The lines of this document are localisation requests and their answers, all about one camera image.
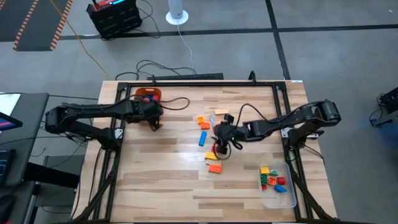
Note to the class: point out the black side desk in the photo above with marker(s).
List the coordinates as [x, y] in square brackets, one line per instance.
[28, 137]

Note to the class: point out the black table frame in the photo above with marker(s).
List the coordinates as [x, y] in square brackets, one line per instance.
[202, 83]

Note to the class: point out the green lego brick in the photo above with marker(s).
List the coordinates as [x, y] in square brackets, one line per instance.
[263, 179]

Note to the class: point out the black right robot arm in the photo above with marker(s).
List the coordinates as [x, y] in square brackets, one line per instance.
[280, 123]

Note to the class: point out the black power strip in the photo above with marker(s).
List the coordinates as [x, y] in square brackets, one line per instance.
[186, 76]

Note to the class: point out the silver frame bracket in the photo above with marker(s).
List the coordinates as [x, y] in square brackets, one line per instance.
[119, 134]
[286, 131]

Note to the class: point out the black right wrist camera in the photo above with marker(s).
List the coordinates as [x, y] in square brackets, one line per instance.
[229, 119]

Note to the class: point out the black floor device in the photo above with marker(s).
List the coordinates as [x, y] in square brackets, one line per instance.
[390, 101]

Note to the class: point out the small yellow block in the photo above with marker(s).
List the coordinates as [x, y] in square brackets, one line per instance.
[264, 170]

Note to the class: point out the plain wooden block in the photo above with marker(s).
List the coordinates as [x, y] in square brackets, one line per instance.
[221, 112]

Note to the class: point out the wooden block with blue face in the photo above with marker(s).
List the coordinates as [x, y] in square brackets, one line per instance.
[211, 119]

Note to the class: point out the black striped floor mat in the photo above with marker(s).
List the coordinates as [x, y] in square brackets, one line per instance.
[40, 25]

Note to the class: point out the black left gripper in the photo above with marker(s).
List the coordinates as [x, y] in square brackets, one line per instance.
[146, 110]

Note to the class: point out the white paper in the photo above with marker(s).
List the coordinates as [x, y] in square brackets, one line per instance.
[7, 104]

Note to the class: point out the red wooden block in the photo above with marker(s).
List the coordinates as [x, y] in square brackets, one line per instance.
[214, 148]

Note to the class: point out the long blue block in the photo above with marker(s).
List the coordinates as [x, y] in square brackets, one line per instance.
[202, 138]

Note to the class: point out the black crate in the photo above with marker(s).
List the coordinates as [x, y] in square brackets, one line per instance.
[115, 21]

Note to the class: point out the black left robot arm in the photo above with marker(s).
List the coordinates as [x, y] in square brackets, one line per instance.
[93, 109]

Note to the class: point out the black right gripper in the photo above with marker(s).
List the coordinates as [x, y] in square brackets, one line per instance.
[230, 133]

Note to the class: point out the small orange lego brick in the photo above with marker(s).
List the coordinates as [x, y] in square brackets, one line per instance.
[200, 119]
[272, 181]

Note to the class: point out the red device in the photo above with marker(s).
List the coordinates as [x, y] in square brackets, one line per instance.
[104, 3]

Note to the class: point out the orange plastic bin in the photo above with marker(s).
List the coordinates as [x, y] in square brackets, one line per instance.
[141, 92]

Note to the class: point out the black laptop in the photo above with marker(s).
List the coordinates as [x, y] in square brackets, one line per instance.
[4, 165]

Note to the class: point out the blue lego brick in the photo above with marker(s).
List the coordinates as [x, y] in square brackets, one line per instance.
[151, 97]

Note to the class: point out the clear plastic bin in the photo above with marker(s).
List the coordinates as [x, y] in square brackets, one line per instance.
[280, 200]

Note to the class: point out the tablet screen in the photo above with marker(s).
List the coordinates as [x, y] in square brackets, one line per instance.
[7, 123]

